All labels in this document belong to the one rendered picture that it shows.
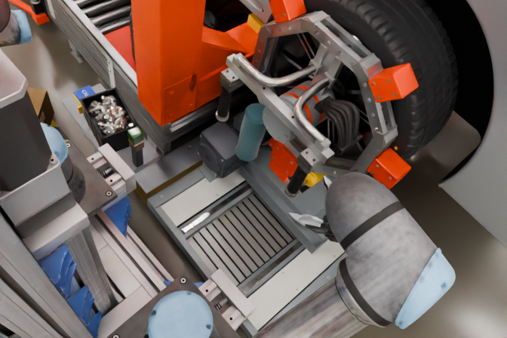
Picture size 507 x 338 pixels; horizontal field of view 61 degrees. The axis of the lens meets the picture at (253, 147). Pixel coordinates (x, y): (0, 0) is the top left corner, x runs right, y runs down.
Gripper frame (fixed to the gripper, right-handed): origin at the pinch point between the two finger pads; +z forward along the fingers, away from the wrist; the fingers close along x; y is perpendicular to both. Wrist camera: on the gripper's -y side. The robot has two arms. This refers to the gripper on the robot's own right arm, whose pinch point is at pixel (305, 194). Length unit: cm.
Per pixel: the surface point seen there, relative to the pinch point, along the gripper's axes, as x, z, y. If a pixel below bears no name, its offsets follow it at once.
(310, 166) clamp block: -3.2, 2.7, 9.5
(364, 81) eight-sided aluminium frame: -27.5, 6.4, 19.9
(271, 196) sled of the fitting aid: -18, 22, -73
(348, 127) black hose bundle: -16.5, 1.6, 14.8
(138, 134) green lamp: 17, 56, -14
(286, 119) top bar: -8.2, 15.9, 12.2
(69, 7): -11, 150, -42
